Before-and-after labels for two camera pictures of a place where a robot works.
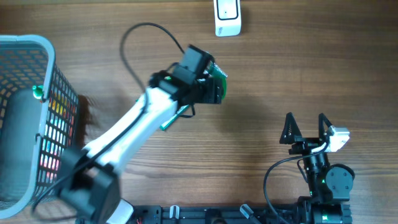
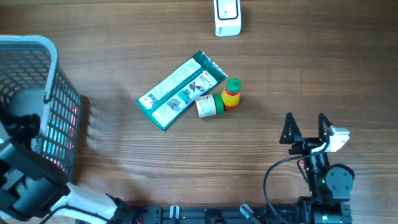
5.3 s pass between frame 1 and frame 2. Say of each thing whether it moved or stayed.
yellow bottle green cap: moved
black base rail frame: stayed
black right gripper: stayed
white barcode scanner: stayed
